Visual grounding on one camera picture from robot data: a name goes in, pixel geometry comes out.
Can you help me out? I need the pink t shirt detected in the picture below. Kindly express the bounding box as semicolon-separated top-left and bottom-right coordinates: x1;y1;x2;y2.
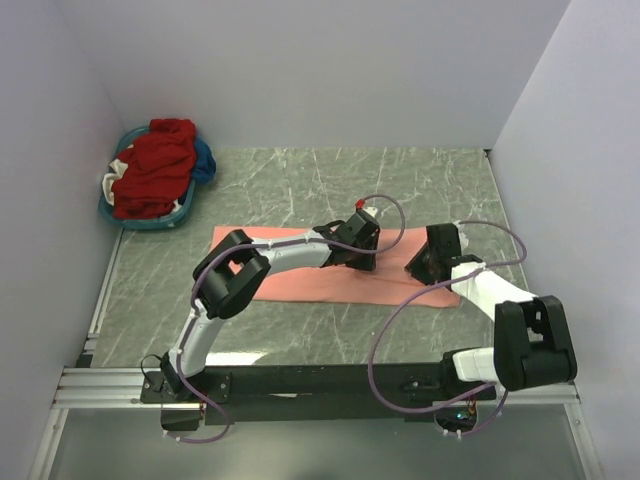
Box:
211;226;460;308

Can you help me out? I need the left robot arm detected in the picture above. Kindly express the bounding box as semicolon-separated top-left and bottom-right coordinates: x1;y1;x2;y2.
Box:
160;209;381;398

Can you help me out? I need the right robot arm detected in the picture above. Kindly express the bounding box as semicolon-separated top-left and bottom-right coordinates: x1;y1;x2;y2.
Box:
405;223;578;391

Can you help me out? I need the blue t shirt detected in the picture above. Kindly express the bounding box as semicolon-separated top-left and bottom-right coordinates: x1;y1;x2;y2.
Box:
191;137;217;185

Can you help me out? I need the teal laundry basket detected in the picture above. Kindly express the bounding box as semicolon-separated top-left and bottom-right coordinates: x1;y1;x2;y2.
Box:
98;126;196;231

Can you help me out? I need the red t shirt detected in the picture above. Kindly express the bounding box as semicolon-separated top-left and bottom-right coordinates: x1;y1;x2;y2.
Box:
112;119;197;219

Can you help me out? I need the black base beam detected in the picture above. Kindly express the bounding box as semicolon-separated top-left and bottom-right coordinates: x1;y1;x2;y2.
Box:
140;363;481;431

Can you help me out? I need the white t shirt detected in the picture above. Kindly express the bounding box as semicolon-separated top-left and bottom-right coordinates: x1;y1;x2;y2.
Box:
102;158;128;206

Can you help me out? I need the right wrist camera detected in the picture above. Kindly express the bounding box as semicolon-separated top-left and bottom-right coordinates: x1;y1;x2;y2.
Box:
453;221;469;249

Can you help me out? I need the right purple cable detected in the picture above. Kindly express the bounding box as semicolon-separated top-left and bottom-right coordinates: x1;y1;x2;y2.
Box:
366;219;528;437

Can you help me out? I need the purple cable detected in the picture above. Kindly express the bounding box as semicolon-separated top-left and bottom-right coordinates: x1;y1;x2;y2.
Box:
366;219;528;437
175;193;406;445

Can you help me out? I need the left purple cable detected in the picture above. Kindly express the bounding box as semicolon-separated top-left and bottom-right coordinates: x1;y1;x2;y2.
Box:
175;193;406;445

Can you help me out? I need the aluminium rail frame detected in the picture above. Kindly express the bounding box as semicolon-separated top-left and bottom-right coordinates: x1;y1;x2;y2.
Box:
49;234;581;411

